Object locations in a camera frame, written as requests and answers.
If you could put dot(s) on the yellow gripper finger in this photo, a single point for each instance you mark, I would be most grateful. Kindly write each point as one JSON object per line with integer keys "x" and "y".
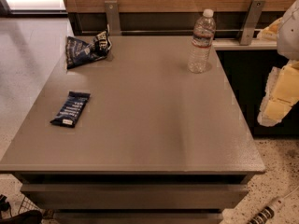
{"x": 281, "y": 94}
{"x": 270, "y": 32}

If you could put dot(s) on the clear plastic water bottle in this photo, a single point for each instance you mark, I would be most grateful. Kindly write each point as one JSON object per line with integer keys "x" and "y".
{"x": 202, "y": 37}

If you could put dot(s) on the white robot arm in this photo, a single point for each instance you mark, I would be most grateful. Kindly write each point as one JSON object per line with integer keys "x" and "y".
{"x": 288, "y": 34}

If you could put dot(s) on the dark blue rxbar wrapper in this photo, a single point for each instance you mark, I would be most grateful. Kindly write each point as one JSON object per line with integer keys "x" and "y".
{"x": 70, "y": 112}

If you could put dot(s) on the white power strip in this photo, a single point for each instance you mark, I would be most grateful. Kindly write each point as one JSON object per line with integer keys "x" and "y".
{"x": 268, "y": 211}

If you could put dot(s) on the grey drawer cabinet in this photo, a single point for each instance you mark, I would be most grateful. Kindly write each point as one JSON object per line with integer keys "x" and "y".
{"x": 155, "y": 144}

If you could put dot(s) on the crumpled dark blue chip bag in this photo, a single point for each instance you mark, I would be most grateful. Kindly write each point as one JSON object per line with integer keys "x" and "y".
{"x": 79, "y": 52}

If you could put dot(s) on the black object bottom left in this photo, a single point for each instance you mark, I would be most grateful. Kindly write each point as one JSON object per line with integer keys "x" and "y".
{"x": 27, "y": 217}

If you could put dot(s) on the horizontal metal rail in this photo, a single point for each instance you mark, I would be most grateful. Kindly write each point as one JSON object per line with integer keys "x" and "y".
{"x": 223, "y": 33}

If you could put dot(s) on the right metal wall bracket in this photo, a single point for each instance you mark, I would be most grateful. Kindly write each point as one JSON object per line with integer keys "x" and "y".
{"x": 253, "y": 15}

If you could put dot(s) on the metal wall bracket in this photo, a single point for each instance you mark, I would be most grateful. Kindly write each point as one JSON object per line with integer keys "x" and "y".
{"x": 253, "y": 15}
{"x": 113, "y": 17}

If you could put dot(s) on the left metal wall bracket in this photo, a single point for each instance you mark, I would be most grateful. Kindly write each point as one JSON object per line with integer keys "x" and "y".
{"x": 113, "y": 17}

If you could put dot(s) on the wire basket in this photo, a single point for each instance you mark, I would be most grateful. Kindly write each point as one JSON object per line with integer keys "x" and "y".
{"x": 27, "y": 205}

